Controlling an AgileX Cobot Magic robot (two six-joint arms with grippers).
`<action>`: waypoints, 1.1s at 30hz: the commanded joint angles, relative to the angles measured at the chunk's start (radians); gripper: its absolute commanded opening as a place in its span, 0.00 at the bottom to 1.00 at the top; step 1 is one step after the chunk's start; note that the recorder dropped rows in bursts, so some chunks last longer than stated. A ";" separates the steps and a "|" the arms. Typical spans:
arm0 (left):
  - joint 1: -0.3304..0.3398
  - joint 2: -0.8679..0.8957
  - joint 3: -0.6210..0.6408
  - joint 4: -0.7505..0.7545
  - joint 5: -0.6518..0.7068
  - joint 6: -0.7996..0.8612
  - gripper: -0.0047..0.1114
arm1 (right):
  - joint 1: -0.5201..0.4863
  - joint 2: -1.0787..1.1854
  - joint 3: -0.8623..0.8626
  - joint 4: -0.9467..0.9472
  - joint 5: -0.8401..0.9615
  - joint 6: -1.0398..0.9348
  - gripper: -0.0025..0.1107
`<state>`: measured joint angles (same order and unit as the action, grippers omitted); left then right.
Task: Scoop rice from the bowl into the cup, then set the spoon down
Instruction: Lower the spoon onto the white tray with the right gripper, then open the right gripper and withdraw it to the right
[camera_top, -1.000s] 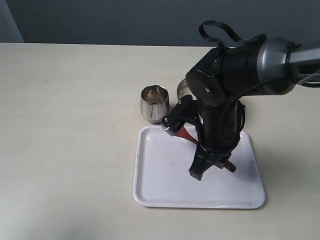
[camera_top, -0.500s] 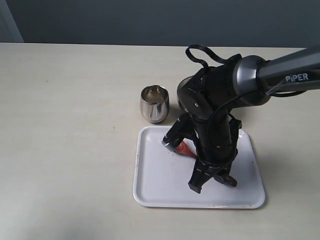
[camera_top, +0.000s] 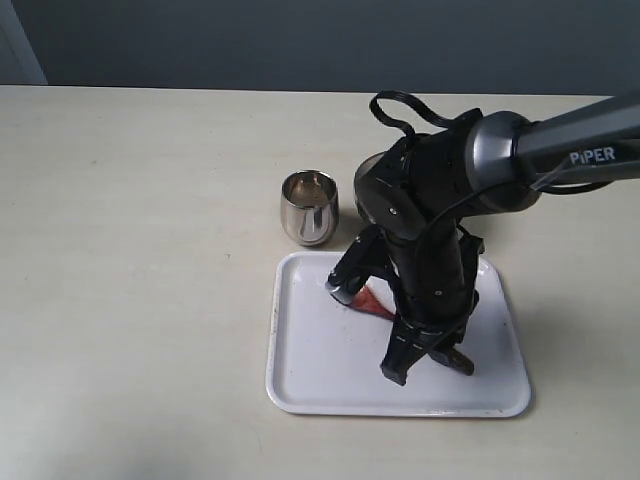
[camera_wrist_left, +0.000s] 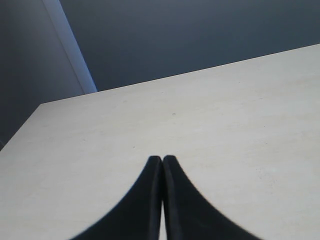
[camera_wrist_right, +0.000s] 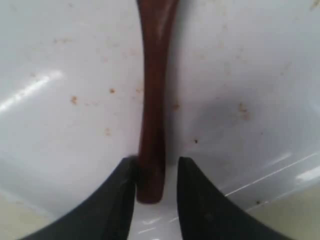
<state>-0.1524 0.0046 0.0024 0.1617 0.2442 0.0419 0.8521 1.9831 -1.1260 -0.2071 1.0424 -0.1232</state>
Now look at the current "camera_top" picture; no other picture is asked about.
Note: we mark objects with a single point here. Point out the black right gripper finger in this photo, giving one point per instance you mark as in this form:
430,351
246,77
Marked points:
409,343
366,257

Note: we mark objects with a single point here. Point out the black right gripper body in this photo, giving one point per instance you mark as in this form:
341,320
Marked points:
407,191

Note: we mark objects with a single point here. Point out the brown wooden spoon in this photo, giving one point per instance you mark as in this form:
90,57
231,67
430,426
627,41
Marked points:
375,302

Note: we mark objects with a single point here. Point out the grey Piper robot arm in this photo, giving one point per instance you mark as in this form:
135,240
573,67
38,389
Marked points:
510,162

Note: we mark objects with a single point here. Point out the steel cup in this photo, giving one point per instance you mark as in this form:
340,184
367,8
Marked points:
309,207

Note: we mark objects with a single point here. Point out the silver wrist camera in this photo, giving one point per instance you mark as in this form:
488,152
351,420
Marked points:
343,294

